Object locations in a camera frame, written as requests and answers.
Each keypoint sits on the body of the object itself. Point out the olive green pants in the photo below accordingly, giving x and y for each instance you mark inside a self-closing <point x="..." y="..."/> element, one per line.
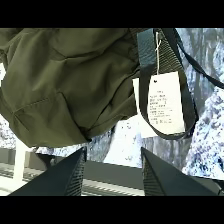
<point x="66" y="83"/>

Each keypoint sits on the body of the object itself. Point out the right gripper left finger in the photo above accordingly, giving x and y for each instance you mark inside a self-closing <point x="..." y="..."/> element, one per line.
<point x="63" y="178"/>

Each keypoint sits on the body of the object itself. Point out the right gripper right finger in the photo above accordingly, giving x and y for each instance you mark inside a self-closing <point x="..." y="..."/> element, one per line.
<point x="166" y="180"/>

